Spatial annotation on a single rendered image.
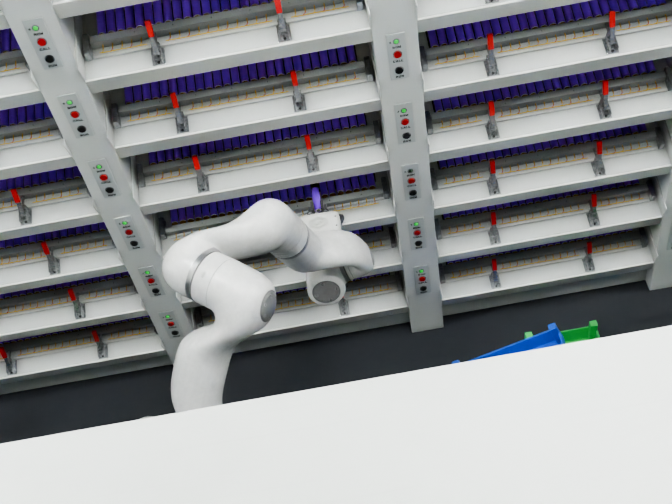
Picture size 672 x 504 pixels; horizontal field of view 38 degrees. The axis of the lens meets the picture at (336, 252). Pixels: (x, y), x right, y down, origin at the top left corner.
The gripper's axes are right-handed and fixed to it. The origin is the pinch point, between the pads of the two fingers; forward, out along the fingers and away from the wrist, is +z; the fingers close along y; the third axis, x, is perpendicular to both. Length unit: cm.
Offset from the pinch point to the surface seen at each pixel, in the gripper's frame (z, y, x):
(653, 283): 16, -90, 56
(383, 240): 15.1, -14.9, 24.0
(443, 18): -7, -34, -47
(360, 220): 4.7, -9.7, 8.6
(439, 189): 8.9, -30.8, 6.3
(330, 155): 3.9, -5.3, -12.2
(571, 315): 12, -65, 60
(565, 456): -151, -21, -81
